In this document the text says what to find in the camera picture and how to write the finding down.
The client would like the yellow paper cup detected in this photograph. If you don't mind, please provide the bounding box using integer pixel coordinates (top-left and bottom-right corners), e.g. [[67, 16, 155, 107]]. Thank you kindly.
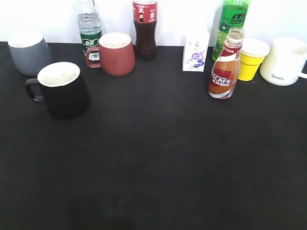
[[238, 38, 270, 81]]

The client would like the cola bottle red label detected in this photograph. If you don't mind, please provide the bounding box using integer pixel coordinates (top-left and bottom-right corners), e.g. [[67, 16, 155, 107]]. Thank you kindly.
[[132, 0, 158, 60]]

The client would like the black ceramic mug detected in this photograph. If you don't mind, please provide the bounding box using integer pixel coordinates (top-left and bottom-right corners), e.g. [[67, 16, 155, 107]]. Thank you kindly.
[[25, 62, 90, 119]]

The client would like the white ceramic mug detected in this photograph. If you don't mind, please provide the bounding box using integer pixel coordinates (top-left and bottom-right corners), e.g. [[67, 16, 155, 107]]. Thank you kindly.
[[260, 37, 307, 86]]

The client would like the white blueberry milk carton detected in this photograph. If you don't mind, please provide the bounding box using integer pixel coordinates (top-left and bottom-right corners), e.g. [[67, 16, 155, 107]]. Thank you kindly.
[[182, 27, 210, 72]]

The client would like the green sprite bottle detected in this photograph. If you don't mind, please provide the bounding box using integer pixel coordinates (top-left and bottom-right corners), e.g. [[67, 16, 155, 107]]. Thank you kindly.
[[212, 0, 250, 61]]

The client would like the clear water bottle green label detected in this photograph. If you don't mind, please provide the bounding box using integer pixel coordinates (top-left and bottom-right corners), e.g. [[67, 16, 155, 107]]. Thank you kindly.
[[77, 0, 103, 56]]

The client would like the grey ceramic mug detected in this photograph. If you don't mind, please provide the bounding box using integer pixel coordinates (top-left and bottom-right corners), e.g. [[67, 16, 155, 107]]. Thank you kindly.
[[8, 31, 53, 76]]

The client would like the red ceramic mug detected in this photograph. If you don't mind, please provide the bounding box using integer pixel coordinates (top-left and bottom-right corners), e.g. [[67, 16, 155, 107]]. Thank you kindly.
[[86, 32, 135, 77]]

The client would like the brown coffee drink bottle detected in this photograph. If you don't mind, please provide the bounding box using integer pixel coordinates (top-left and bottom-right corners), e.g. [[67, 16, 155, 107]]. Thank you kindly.
[[208, 27, 244, 100]]

